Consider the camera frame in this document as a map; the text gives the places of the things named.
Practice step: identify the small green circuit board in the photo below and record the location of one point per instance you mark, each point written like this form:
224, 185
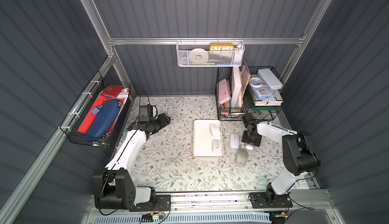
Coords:
152, 217

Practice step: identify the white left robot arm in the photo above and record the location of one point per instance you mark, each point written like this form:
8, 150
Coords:
113, 186

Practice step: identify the black wire wall basket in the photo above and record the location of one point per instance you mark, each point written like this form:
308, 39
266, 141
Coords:
71, 124

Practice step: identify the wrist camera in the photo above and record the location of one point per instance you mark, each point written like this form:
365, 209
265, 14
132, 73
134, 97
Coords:
249, 122
147, 113

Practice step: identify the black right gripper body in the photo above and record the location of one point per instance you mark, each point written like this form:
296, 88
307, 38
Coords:
250, 137

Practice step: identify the blue zip pouch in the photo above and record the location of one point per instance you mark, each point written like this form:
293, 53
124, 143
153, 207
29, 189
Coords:
105, 114

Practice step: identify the white tape roll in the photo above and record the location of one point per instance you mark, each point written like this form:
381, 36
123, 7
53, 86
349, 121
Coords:
198, 56

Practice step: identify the blue packaged item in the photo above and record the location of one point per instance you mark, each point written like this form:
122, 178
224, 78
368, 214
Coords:
263, 92

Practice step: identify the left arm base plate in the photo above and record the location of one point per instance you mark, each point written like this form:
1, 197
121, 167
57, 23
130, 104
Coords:
158, 203

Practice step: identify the pink pencil case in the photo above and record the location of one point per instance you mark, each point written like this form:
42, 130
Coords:
224, 92

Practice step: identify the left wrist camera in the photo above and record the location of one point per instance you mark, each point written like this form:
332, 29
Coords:
147, 113

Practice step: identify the white mouse with logo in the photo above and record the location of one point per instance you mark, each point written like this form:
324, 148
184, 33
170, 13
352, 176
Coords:
217, 146

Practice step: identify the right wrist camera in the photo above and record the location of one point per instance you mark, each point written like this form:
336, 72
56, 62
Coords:
249, 122

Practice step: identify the white pencil case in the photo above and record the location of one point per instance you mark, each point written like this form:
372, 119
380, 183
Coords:
270, 78

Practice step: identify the silver grey mouse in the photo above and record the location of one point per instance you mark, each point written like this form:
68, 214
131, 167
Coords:
249, 147

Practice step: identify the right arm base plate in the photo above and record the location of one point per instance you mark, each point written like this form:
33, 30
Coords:
261, 200

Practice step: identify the black wire desk organizer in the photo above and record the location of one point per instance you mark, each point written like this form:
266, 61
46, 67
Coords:
266, 112

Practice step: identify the yellow clock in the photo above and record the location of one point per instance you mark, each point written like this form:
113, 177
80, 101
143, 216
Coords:
221, 46

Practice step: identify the clear tape roll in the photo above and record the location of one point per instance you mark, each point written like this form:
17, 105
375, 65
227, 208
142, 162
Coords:
256, 81

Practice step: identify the white storage tray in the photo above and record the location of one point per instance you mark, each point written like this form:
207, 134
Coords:
202, 139

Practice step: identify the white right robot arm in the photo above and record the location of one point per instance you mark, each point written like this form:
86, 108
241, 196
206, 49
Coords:
299, 156

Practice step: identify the white upright box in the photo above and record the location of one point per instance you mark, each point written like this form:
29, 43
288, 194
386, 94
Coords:
236, 86

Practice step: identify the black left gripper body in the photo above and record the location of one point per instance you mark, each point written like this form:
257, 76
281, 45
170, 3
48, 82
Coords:
158, 122

